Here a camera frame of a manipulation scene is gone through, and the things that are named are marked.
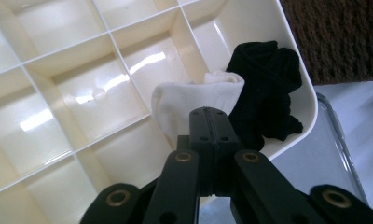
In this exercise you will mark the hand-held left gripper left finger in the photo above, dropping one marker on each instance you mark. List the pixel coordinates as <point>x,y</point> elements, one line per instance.
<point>201,137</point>

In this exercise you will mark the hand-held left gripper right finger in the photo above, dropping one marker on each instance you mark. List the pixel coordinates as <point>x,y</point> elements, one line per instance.
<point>225,137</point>

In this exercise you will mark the cream sock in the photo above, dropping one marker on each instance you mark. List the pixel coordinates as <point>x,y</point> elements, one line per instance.
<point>187,105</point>

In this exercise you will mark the black sock pair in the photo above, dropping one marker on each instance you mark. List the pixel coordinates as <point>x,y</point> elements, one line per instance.
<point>265,93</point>

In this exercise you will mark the cream divided organizer box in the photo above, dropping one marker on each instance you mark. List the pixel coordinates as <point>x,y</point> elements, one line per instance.
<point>82,93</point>

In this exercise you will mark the brown woven basket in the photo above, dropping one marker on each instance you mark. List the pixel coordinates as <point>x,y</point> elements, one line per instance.
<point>340,37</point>

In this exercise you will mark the metal tray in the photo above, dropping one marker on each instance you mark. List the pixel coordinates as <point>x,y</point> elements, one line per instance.
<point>318,161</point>

